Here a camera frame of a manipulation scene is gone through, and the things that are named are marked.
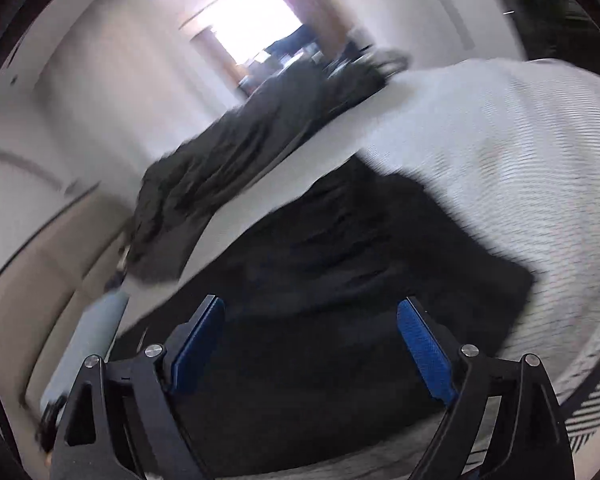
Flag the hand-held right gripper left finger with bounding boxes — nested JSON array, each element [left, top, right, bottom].
[[52, 296, 226, 480]]

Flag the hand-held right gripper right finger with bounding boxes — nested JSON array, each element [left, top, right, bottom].
[[396, 297, 576, 480]]

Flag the black pants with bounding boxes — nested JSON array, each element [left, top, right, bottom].
[[112, 155, 536, 441]]

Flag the dark grey pillow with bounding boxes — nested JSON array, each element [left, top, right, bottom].
[[125, 195, 218, 281]]

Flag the light blue bolster pillow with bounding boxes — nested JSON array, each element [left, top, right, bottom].
[[40, 290, 131, 413]]

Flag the beige padded headboard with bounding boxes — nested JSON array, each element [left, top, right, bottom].
[[0, 190, 131, 411]]

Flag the white hexagon-patterned mattress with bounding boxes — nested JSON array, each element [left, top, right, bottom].
[[112, 57, 600, 480]]

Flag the dark grey duvet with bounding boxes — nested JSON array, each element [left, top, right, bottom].
[[135, 52, 388, 241]]

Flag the bright window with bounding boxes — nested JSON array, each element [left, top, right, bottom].
[[212, 0, 301, 66]]

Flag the brown curtain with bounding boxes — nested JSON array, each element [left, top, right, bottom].
[[275, 0, 353, 48]]

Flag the dark wardrobe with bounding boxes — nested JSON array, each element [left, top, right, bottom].
[[517, 0, 600, 63]]

